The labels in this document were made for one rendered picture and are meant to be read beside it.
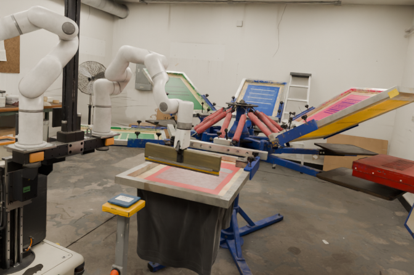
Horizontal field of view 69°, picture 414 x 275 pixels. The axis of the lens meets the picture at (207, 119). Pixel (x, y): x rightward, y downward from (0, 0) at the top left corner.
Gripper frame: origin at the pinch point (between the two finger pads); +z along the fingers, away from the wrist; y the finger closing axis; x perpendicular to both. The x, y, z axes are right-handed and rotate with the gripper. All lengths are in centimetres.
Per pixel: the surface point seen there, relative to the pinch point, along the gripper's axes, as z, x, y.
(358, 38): -134, 123, -459
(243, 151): 8, 19, -68
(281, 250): 110, 52, -137
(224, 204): 12.8, 28.0, 13.9
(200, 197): 12.3, 16.6, 13.9
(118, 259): 40, -11, 33
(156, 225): 36.7, -8.7, 3.9
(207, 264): 49, 21, 5
